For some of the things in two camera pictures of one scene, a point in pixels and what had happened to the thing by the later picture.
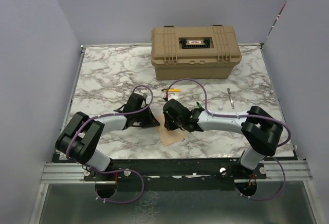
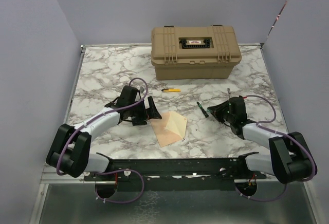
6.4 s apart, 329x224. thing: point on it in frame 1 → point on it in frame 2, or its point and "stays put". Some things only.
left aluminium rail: [64, 173] stays put
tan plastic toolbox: [205, 52] stays put
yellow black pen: [171, 90] stays put
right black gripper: [167, 123] → [217, 110]
